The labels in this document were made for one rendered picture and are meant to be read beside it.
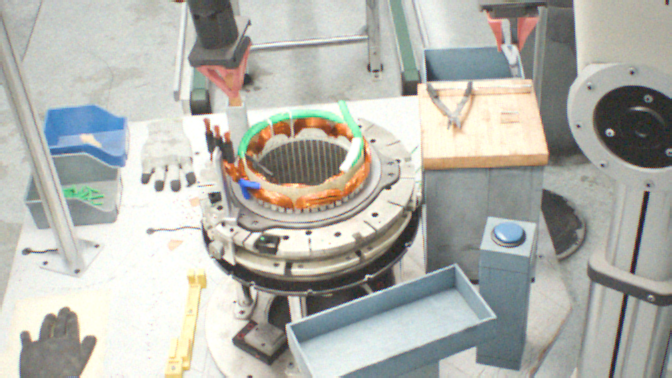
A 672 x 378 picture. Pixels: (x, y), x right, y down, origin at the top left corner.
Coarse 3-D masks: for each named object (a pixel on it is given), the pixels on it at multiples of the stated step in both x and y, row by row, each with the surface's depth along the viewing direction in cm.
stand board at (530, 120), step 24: (480, 96) 164; (504, 96) 163; (528, 96) 163; (432, 120) 160; (480, 120) 159; (528, 120) 158; (432, 144) 155; (456, 144) 155; (480, 144) 154; (504, 144) 154; (528, 144) 153; (432, 168) 154
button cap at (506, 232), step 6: (504, 222) 143; (510, 222) 143; (498, 228) 143; (504, 228) 142; (510, 228) 142; (516, 228) 142; (522, 228) 143; (498, 234) 142; (504, 234) 142; (510, 234) 141; (516, 234) 141; (522, 234) 142; (498, 240) 142; (504, 240) 141; (510, 240) 141; (516, 240) 141
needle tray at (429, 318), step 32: (416, 288) 134; (448, 288) 137; (320, 320) 130; (352, 320) 133; (384, 320) 133; (416, 320) 133; (448, 320) 133; (480, 320) 132; (320, 352) 130; (352, 352) 129; (384, 352) 129; (416, 352) 125; (448, 352) 128
